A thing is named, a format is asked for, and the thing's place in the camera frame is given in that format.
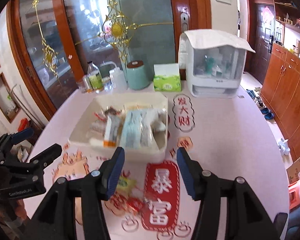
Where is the teal ceramic canister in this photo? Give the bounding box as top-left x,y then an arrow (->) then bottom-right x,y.
126,61 -> 150,90

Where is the white plastic bottle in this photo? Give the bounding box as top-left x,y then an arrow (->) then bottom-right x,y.
109,67 -> 128,91

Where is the orange white snack bar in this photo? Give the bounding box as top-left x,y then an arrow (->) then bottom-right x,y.
103,114 -> 121,147

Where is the cream plastic storage tray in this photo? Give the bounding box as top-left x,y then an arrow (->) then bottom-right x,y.
69,92 -> 168,163

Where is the wooden cabinet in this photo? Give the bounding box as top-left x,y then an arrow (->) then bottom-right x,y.
261,43 -> 300,161

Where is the small glass jar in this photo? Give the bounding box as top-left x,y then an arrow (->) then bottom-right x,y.
102,76 -> 113,92

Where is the dark wooden entry door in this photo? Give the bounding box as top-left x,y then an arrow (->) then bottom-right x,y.
244,0 -> 275,84

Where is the clear drinking glass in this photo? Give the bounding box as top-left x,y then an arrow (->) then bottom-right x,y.
77,79 -> 87,94

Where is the clear bottle green label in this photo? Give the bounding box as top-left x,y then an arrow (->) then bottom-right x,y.
88,61 -> 103,93

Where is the small green snack packet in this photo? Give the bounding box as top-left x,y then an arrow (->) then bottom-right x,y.
116,176 -> 136,195

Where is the light blue snack packet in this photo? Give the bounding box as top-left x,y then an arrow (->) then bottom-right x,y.
120,108 -> 159,151

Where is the glass door gold ornament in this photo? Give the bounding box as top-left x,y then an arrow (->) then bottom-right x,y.
6,0 -> 212,119

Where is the green tissue box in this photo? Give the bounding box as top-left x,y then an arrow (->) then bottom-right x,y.
153,63 -> 181,92

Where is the white desktop appliance with cover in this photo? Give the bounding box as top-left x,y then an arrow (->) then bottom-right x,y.
178,29 -> 255,98

